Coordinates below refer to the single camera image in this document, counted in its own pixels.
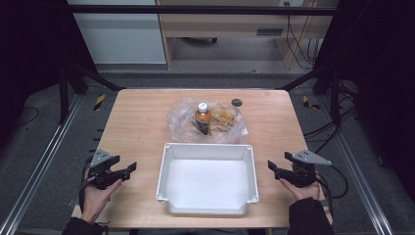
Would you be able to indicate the white cabinet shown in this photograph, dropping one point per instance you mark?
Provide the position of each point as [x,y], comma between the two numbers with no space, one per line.
[120,39]

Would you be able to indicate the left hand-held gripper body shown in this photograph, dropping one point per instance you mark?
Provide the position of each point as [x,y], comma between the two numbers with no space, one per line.
[99,158]

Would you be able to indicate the person's left hand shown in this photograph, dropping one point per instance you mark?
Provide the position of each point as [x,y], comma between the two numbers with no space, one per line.
[96,200]

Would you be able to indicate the clear plastic bag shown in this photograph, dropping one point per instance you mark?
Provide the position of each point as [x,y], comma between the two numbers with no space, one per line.
[182,122]

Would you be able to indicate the black round table grommet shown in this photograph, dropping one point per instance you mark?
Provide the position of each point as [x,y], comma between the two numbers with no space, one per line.
[237,102]

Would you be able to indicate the orange drink bottle white cap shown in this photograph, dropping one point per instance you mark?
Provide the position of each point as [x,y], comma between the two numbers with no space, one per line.
[203,119]

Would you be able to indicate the black metal frame bar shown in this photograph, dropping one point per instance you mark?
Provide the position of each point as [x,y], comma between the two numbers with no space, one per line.
[195,10]

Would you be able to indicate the yellow snack packet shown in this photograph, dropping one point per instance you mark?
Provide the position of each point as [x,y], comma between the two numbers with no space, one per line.
[223,114]

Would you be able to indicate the dark curtain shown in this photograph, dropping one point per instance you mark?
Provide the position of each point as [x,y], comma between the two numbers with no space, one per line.
[29,49]
[381,65]

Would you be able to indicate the white plastic tray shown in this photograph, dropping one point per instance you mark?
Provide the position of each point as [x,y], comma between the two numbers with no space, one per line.
[208,182]

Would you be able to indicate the yellow black floor tape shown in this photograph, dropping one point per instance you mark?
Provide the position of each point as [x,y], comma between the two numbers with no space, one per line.
[308,103]
[99,102]

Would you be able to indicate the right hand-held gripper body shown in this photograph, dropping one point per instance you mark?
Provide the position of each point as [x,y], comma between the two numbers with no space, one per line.
[303,173]

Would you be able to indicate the black metal stand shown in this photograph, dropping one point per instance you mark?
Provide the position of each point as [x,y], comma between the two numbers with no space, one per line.
[63,94]
[335,98]

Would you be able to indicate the light wooden desk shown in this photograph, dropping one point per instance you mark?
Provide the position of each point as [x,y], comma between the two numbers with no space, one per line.
[221,26]

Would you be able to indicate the person's right hand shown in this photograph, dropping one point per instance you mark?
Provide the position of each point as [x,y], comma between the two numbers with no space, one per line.
[305,193]

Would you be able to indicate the aluminium floor rail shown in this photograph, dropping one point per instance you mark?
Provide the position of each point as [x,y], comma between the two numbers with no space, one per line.
[42,163]
[362,182]

